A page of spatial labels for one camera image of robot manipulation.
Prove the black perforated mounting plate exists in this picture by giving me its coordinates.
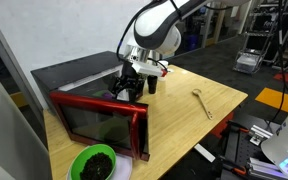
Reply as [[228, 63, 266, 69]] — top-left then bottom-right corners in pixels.
[[221, 128, 268, 180]]

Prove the orange black clamp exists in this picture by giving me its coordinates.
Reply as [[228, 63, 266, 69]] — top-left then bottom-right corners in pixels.
[[219, 156, 247, 175], [227, 120, 250, 133]]

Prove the metal rack shelf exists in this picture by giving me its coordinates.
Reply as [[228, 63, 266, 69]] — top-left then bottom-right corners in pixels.
[[233, 0, 278, 74]]

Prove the beige plastic ladle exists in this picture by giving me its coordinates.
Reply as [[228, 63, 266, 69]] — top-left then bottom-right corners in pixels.
[[192, 89, 213, 120]]

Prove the small white block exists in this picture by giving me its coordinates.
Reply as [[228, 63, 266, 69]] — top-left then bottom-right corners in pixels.
[[194, 144, 215, 162]]

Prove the white plate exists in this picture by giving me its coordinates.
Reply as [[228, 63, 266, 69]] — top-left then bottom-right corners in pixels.
[[66, 154, 132, 180]]

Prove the purple toy vegetable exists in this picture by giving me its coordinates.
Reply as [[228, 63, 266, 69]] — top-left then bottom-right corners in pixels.
[[103, 94, 113, 99]]

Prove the aluminium extrusion bracket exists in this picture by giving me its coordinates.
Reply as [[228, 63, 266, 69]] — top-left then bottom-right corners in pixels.
[[249, 125, 273, 146]]

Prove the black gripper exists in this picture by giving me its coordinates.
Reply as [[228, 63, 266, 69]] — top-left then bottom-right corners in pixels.
[[109, 61, 145, 102]]

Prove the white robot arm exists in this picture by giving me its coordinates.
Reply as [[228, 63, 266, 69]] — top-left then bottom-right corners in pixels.
[[109, 0, 249, 102]]

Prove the green bowl with beans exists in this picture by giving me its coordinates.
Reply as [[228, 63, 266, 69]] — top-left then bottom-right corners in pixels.
[[68, 144, 116, 180]]

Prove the right orange black clamp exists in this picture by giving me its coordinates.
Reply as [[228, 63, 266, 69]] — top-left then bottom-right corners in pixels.
[[219, 156, 247, 175]]

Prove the black cable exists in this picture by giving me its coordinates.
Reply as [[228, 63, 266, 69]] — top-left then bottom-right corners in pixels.
[[265, 0, 288, 131]]

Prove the black microwave body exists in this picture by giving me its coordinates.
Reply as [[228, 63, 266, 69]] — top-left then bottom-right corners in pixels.
[[31, 51, 123, 114]]

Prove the left orange black clamp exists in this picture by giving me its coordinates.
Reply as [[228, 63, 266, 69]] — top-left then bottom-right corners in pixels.
[[227, 120, 250, 133]]

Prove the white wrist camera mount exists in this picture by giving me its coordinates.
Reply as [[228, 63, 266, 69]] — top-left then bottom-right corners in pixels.
[[132, 61, 168, 77]]

